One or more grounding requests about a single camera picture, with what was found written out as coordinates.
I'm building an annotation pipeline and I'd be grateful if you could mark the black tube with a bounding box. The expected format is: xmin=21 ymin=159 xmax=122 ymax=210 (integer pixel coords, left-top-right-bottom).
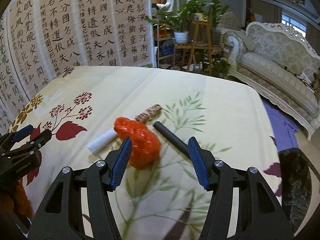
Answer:
xmin=153 ymin=121 xmax=190 ymax=159

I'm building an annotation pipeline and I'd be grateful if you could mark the white paper roll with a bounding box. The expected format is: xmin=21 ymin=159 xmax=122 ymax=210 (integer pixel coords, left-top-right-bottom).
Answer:
xmin=87 ymin=128 xmax=117 ymax=155

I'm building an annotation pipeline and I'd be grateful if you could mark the red plastic bag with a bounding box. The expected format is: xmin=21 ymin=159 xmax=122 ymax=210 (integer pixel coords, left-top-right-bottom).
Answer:
xmin=114 ymin=117 xmax=161 ymax=170

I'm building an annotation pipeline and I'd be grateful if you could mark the patterned braided rope bundle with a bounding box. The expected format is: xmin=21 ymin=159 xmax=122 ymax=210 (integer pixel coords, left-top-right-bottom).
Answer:
xmin=134 ymin=103 xmax=163 ymax=124

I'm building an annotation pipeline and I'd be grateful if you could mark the black trash bag bin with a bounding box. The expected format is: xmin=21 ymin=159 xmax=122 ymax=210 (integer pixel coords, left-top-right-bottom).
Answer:
xmin=278 ymin=148 xmax=312 ymax=232

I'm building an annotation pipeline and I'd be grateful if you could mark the floral cream tablecloth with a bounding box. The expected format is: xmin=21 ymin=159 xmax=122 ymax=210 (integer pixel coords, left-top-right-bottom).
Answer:
xmin=22 ymin=66 xmax=281 ymax=239

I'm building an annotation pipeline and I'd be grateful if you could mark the purple cloth on floor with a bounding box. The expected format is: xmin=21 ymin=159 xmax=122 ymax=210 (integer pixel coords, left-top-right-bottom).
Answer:
xmin=262 ymin=98 xmax=299 ymax=152

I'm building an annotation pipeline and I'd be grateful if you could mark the calligraphy folding screen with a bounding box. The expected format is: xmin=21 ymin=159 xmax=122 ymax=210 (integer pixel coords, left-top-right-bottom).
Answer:
xmin=1 ymin=0 xmax=155 ymax=133

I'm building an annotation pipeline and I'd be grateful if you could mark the wooden plant stand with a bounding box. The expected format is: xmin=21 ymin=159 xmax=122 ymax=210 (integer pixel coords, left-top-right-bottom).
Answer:
xmin=174 ymin=20 xmax=222 ymax=75

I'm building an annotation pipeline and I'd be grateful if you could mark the ornate white sofa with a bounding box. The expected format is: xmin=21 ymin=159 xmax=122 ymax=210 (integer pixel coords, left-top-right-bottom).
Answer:
xmin=223 ymin=22 xmax=319 ymax=141

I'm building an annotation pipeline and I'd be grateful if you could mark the potted plant white pot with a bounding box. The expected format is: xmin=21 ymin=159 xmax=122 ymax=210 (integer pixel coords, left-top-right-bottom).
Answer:
xmin=144 ymin=0 xmax=197 ymax=45

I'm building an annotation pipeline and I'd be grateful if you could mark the tall green plant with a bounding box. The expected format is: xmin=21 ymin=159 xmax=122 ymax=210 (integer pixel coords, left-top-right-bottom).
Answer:
xmin=208 ymin=0 xmax=230 ymax=29

